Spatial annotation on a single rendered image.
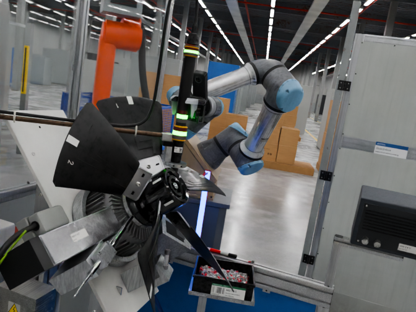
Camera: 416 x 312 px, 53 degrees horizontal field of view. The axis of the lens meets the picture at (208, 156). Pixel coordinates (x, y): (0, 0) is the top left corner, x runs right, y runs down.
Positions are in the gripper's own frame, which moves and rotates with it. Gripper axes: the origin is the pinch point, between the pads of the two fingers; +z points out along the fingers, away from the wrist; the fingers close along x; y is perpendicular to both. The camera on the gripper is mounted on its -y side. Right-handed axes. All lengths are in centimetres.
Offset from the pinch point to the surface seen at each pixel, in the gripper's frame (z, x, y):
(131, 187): 15.6, 3.9, 25.9
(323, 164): -182, -37, 35
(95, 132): 27.5, 9.7, 10.8
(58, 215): 32.1, 14.3, 32.6
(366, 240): -34, -62, 38
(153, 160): 1.9, 5.0, 19.9
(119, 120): 2.0, 18.3, 9.8
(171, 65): -960, 446, -51
